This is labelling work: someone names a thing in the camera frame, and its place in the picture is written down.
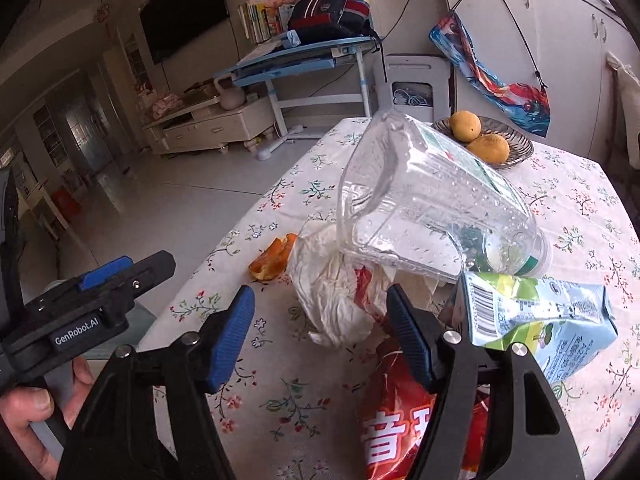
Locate green blue drink carton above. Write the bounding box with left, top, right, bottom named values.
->
left=452, top=270, right=618, bottom=386

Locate white plastic bag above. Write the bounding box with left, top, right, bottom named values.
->
left=289, top=220, right=451, bottom=351

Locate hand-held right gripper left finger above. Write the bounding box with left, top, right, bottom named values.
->
left=55, top=284, right=257, bottom=480

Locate black television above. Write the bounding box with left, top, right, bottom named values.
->
left=139, top=0, right=232, bottom=66

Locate colourful printed bag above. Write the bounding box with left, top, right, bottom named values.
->
left=429, top=0, right=552, bottom=137

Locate long yellow mango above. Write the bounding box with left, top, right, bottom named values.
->
left=467, top=132, right=511, bottom=165

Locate blue study desk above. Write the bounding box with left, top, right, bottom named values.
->
left=214, top=35, right=386, bottom=161

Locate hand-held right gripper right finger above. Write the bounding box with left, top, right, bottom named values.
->
left=386, top=284, right=586, bottom=480

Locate dark backpack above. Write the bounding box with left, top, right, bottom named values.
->
left=287, top=0, right=381, bottom=43

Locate white television stand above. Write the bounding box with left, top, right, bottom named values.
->
left=142, top=96, right=278, bottom=156

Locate clear plastic bottle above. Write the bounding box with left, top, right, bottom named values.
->
left=336, top=109, right=553, bottom=281

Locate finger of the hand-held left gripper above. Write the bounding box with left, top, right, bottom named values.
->
left=85, top=251, right=177, bottom=312
left=75, top=256, right=135, bottom=293

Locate red snack bag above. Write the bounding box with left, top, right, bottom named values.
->
left=354, top=266, right=491, bottom=480

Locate pink kettlebell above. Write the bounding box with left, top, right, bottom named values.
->
left=214, top=74, right=247, bottom=111

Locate white cabinet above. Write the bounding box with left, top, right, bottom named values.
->
left=435, top=0, right=640, bottom=161

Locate row of books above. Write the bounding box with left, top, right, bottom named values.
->
left=237, top=0, right=296, bottom=45

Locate round yellow mango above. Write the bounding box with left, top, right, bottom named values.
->
left=449, top=111, right=482, bottom=142

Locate orange peel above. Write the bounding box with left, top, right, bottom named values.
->
left=248, top=233, right=297, bottom=281

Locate pink fluffy toy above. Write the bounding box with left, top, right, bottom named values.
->
left=150, top=92, right=181, bottom=113

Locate white floor appliance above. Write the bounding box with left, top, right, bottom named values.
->
left=375, top=53, right=453, bottom=126

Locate person's left hand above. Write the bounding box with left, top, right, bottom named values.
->
left=0, top=357, right=96, bottom=480

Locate glass fruit dish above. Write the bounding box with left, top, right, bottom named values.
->
left=432, top=116, right=535, bottom=170

